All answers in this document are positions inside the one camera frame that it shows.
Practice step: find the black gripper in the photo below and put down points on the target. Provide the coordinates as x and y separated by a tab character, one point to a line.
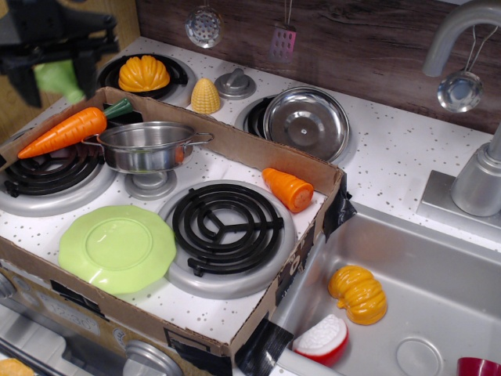
36	32

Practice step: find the green toy broccoli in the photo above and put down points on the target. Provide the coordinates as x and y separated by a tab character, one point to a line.
59	78

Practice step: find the small steel pot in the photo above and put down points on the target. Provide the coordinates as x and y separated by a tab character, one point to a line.
147	147

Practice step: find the steel pot lid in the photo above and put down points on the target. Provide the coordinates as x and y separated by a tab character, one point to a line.
309	120

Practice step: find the back left black burner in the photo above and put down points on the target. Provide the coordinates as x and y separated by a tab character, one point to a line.
179	78

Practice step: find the black burner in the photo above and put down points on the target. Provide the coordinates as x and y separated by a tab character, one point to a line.
51	173
253	121
179	78
226	229

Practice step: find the whole orange toy carrot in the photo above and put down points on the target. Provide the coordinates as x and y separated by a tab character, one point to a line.
88	122

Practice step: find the orange pumpkin half on burner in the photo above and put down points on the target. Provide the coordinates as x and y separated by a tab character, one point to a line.
143	74

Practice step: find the front left black burner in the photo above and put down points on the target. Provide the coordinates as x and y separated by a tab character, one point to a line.
51	173

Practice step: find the silver stove knob centre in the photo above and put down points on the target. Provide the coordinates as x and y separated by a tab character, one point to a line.
151	186

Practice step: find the silver stove knob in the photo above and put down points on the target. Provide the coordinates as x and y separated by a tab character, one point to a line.
235	85
151	186

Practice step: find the yellow toy corn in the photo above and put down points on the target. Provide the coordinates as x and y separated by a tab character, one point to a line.
205	98

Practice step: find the hanging steel strainer spoon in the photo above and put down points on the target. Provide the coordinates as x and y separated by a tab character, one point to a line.
204	26

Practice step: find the silver stove knob back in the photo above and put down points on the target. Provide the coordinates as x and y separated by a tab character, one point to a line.
235	85

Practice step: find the green plastic plate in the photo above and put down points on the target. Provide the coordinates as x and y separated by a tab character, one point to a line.
119	249

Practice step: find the back right black burner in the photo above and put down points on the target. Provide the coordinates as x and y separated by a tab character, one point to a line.
253	121

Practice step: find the hanging pink spatula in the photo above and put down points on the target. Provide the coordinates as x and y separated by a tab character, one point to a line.
281	49

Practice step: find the front right black burner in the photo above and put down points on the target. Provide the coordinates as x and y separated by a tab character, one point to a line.
226	229

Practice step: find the orange carrot piece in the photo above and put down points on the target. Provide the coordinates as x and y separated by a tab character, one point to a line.
294	193

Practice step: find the orange toy at corner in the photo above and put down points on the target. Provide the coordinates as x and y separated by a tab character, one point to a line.
13	367

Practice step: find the silver front panel knob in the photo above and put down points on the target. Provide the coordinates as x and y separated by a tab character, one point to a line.
144	359

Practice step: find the cardboard fence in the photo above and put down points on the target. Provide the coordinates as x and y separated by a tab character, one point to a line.
203	328

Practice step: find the orange pumpkin half in sink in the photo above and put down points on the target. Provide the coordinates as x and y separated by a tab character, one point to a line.
358	292

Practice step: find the red white toy radish slice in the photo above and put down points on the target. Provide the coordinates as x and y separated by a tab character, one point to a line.
325	342

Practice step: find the hanging steel ladle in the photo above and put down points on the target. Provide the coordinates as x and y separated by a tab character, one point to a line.
462	91

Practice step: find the silver faucet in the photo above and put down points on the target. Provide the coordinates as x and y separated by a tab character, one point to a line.
470	201

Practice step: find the steel sink basin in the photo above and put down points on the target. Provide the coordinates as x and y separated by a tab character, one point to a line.
443	296

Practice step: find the red cup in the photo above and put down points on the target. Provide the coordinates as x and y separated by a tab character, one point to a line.
471	366

